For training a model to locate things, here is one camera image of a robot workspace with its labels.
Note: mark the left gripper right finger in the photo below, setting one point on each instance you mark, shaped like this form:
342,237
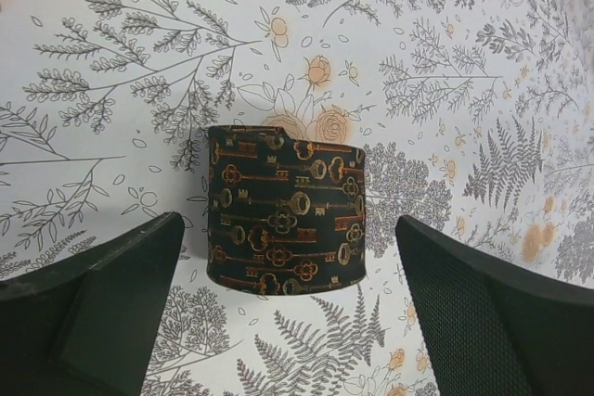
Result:
491,327

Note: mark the black tie with gold keys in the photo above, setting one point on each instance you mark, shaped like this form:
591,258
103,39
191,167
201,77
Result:
287,216

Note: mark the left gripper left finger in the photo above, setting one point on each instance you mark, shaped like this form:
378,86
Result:
87,325

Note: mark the floral patterned table mat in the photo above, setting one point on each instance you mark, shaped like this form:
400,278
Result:
476,116

